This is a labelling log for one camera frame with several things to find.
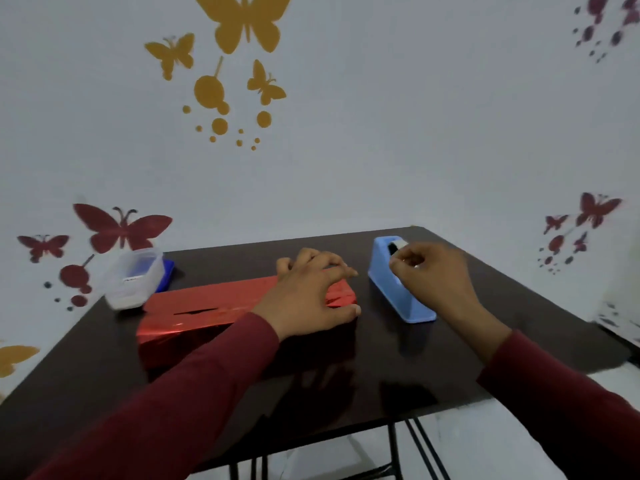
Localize person's left hand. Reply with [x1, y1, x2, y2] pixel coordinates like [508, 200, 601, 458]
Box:
[252, 248, 362, 341]

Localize person's right hand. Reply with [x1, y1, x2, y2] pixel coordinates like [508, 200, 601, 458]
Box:
[389, 242, 482, 323]

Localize red foil gift box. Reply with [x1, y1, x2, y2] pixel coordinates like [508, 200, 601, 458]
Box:
[136, 274, 358, 370]

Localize person's left forearm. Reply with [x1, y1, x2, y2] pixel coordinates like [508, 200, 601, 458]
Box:
[29, 312, 281, 480]

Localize person's right forearm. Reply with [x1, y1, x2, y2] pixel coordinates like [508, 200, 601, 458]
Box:
[442, 301, 640, 480]

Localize blue tape dispenser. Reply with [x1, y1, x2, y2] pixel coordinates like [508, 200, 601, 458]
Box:
[368, 237, 437, 324]

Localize blue container lid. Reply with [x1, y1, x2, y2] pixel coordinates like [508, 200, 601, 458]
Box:
[155, 259, 176, 294]

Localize clear plastic container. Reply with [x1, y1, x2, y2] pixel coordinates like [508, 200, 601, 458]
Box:
[104, 248, 166, 311]

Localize single yellow butterfly decal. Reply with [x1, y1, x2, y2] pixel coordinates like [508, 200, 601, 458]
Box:
[0, 345, 40, 379]

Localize black metal table frame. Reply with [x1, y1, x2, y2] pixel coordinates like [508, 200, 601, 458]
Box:
[227, 417, 451, 480]

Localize red butterfly wall decals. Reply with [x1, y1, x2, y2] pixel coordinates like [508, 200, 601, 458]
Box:
[17, 203, 174, 312]
[538, 192, 624, 275]

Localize yellow butterfly wall decals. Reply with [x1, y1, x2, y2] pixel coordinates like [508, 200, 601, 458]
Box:
[144, 0, 294, 152]

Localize purple butterfly wall decals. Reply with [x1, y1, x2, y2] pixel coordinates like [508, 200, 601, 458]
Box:
[573, 0, 640, 64]

